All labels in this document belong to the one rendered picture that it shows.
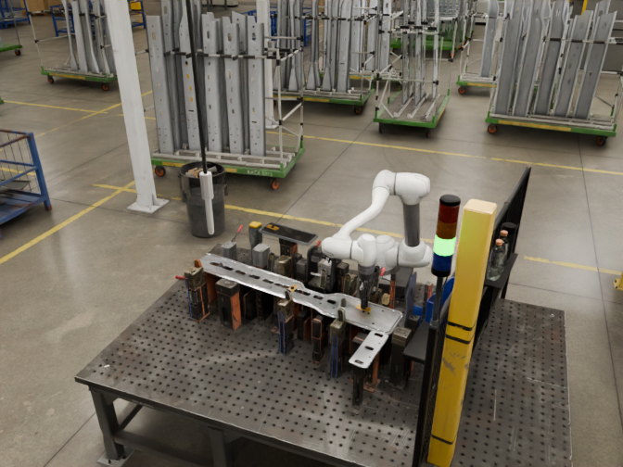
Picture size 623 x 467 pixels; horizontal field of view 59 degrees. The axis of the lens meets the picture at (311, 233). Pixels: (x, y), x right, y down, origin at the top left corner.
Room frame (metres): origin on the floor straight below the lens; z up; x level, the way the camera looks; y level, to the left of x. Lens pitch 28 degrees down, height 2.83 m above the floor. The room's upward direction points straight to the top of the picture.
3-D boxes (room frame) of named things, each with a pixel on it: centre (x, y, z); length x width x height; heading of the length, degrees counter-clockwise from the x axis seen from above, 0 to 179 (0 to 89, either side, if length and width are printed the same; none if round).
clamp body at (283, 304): (2.53, 0.15, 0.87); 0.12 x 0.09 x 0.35; 150
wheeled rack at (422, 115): (9.43, -1.79, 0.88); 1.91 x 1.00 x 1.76; 160
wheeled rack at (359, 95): (10.48, -0.16, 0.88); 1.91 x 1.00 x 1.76; 72
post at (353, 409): (2.08, -0.23, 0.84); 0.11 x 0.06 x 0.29; 150
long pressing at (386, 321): (2.72, 0.14, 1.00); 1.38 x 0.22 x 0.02; 60
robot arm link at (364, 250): (2.49, -0.28, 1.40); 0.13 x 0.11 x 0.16; 75
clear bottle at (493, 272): (2.16, -0.85, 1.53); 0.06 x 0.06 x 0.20
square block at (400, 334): (2.23, -0.46, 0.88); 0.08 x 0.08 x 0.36; 60
